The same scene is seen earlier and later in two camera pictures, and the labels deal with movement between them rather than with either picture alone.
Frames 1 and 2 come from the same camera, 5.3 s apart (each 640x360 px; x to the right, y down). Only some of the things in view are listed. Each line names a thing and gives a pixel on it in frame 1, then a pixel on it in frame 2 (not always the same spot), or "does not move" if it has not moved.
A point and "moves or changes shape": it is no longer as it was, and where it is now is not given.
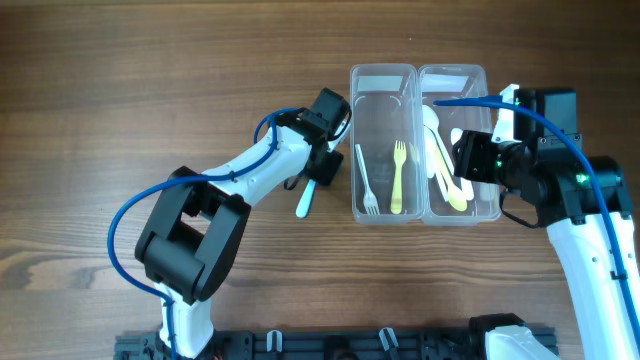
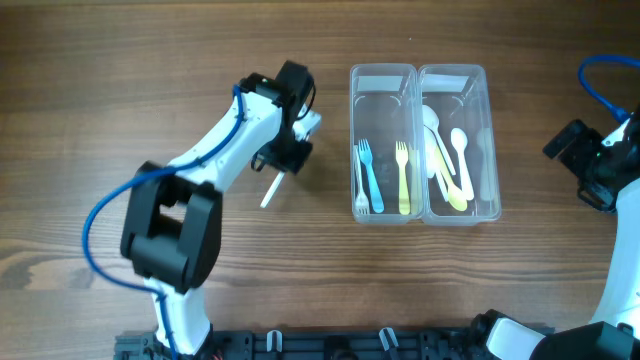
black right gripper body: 493,162 to 586,157
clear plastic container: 447,199 does not move
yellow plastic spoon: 457,197 does not move
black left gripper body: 328,167 to 286,154
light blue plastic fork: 304,204 to 366,159
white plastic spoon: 430,120 does not move
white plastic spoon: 430,162 does not move
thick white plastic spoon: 466,185 does not move
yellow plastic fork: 396,205 moves or changes shape
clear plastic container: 387,147 does not move
